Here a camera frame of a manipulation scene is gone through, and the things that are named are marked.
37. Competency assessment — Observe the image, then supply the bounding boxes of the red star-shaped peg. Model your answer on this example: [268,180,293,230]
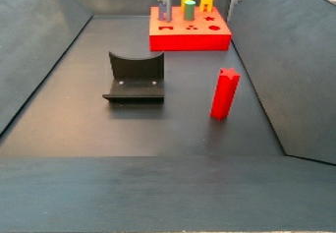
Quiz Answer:
[209,68,240,120]

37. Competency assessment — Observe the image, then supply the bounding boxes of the red shape-sorting board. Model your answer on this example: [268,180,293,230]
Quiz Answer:
[149,7,230,51]

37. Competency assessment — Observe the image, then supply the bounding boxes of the blue arch block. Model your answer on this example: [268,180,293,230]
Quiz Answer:
[157,0,173,23]

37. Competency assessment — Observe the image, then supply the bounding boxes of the green cylinder peg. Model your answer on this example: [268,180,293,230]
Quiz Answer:
[184,0,196,21]

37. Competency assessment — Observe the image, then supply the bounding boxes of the black curved stand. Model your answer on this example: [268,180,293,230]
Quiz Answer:
[102,52,165,102]

